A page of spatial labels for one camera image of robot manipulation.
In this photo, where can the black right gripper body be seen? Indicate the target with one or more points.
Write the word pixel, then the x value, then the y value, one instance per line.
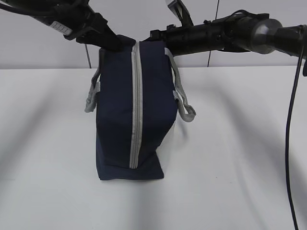
pixel 190 39

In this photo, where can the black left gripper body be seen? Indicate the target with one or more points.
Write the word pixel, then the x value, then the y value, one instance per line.
pixel 76 19

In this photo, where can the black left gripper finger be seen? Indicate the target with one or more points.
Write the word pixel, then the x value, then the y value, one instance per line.
pixel 105 39

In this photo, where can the navy blue lunch bag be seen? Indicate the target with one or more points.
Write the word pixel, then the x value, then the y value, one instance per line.
pixel 136 94

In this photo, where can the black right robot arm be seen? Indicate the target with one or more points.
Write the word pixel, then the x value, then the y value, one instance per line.
pixel 239 32

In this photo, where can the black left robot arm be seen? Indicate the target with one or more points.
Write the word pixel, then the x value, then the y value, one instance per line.
pixel 40 10

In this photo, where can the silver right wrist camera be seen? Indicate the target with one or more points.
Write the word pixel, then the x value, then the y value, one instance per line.
pixel 178 8

